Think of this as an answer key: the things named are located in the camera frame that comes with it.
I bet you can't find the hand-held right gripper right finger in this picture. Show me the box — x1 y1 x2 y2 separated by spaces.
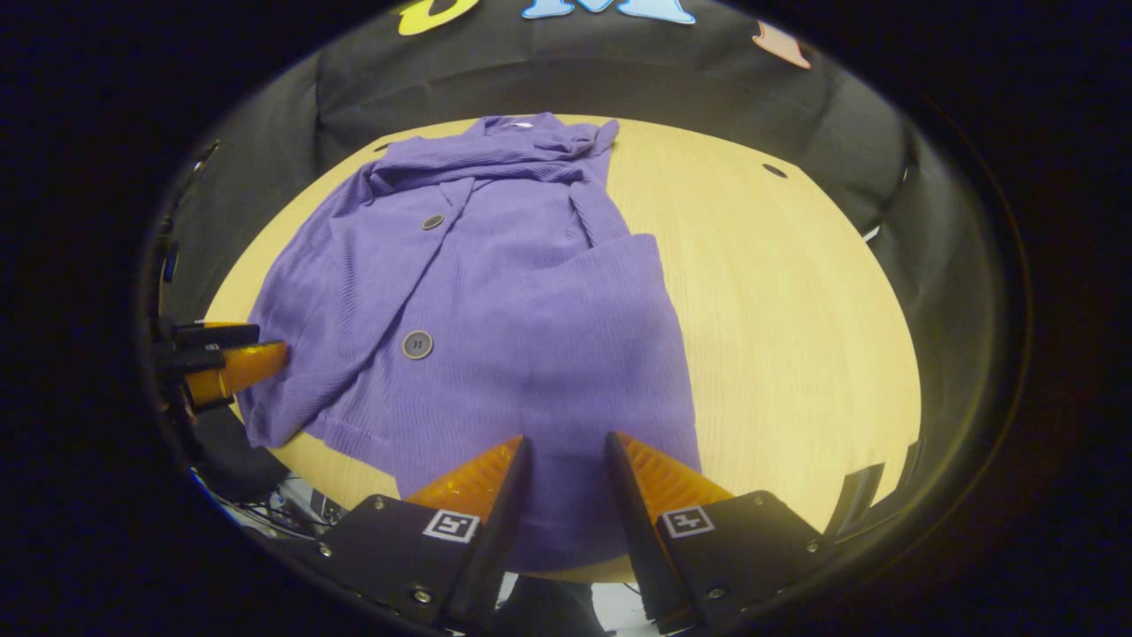
604 431 832 636

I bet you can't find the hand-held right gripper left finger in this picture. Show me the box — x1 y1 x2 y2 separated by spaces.
314 434 534 633

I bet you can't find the purple knit garment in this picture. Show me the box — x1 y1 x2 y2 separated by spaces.
237 112 704 573

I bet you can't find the dark cloth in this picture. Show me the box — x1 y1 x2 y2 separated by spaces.
491 573 611 637

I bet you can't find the bundle of dark cables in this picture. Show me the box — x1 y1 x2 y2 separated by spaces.
190 469 350 541

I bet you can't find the black chair frame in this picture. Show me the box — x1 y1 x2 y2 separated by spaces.
822 438 925 536

